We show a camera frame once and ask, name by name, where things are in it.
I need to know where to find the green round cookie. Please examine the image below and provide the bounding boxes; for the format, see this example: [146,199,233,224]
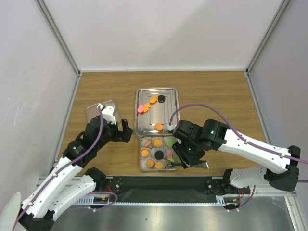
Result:
[166,139,175,148]
[166,158,182,167]

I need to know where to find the pink round cookie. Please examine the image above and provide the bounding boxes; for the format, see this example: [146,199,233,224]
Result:
[166,150,174,158]

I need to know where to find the metal tongs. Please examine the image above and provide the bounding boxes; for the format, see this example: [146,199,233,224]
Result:
[165,159,209,169]

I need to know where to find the brown tin lid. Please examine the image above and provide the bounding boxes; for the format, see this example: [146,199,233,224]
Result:
[86,99,121,124]

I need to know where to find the black sandwich cookie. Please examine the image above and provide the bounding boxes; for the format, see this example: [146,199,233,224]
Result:
[154,150,164,160]
[157,95,166,103]

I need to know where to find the orange round dotted cookie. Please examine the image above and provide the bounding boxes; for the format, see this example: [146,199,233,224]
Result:
[153,139,163,148]

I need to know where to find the orange scalloped flower cookie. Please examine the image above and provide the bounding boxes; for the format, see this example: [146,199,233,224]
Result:
[154,161,165,169]

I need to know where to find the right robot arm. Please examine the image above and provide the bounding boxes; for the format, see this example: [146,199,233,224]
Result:
[167,119,300,193]

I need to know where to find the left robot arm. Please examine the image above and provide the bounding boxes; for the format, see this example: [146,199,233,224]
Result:
[16,115,133,231]

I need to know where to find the pink cookie at edge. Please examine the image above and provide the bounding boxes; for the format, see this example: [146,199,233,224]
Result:
[137,105,144,113]

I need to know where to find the brown cookie tin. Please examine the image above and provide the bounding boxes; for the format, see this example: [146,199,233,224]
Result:
[140,135,180,171]

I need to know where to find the orange plain round cookie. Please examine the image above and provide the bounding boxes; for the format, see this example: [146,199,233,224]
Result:
[154,123,164,131]

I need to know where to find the orange star cookie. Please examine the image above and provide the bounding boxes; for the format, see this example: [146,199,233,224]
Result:
[143,103,151,113]

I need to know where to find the steel baking tray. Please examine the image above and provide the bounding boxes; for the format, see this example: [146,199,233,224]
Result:
[134,87,180,139]

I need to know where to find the orange fish cookie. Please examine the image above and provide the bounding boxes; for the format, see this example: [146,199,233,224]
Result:
[150,96,158,104]

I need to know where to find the black sandwich cookie top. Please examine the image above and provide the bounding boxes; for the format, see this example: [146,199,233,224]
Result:
[157,95,166,103]

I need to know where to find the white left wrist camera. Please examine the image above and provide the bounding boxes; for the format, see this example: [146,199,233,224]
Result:
[97,104,120,125]

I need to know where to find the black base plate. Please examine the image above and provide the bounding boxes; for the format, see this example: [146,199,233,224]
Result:
[105,176,250,204]

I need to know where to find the aluminium frame rail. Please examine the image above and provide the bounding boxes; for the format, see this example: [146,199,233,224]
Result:
[33,176,299,206]

